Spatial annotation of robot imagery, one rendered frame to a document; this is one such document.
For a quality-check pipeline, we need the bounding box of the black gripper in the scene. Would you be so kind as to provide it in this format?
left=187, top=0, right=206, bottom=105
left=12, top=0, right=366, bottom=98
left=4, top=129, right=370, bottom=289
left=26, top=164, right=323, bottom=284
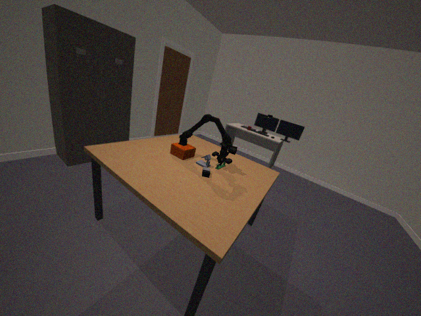
left=212, top=150, right=232, bottom=166

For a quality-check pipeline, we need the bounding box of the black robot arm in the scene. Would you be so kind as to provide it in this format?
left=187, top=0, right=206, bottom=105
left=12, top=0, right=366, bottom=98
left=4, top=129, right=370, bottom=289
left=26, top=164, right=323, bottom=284
left=178, top=114, right=237, bottom=157

